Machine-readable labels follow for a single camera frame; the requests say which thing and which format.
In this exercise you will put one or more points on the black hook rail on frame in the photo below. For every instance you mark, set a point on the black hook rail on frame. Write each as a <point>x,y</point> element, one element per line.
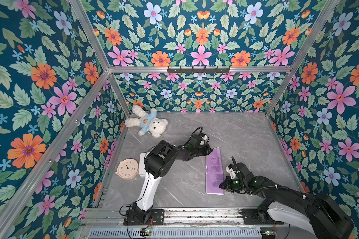
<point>201,69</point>

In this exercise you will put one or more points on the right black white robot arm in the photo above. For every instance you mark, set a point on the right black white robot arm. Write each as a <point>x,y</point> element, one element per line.
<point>320,215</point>

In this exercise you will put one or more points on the aluminium front mounting rail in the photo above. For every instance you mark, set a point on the aluminium front mounting rail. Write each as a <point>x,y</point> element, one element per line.
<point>182,216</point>

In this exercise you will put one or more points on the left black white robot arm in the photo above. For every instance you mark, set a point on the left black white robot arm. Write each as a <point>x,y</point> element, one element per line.
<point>160,159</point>

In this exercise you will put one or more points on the white teddy bear blue shirt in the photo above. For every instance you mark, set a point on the white teddy bear blue shirt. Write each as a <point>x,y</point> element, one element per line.
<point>147,122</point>

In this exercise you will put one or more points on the white ventilation grille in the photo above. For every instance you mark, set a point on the white ventilation grille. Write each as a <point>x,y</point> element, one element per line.
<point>176,233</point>

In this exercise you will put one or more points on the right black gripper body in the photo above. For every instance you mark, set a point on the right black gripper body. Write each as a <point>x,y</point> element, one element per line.
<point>231,182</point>

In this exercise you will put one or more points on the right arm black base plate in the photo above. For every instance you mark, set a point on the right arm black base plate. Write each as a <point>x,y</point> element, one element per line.
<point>256,217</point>

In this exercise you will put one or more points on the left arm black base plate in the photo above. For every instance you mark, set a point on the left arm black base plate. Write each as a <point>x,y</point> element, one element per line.
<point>152,217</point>

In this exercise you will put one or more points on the purple printed paper sheet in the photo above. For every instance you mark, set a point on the purple printed paper sheet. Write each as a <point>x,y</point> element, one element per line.
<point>214,172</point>

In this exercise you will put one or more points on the beige round toy clock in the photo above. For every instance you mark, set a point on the beige round toy clock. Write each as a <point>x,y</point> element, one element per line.
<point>128,169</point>

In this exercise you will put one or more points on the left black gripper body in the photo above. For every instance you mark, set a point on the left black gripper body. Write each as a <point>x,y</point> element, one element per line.
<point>200,151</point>

